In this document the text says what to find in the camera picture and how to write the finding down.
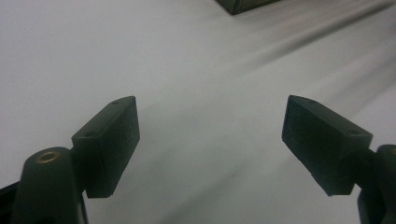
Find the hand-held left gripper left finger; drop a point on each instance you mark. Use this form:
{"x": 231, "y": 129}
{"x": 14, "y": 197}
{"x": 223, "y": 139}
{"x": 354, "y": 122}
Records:
{"x": 106, "y": 146}

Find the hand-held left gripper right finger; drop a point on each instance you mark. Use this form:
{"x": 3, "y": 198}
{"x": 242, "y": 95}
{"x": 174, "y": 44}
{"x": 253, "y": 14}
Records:
{"x": 323, "y": 146}

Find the dark transparent box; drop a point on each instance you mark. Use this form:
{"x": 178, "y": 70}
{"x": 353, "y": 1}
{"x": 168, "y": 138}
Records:
{"x": 246, "y": 5}

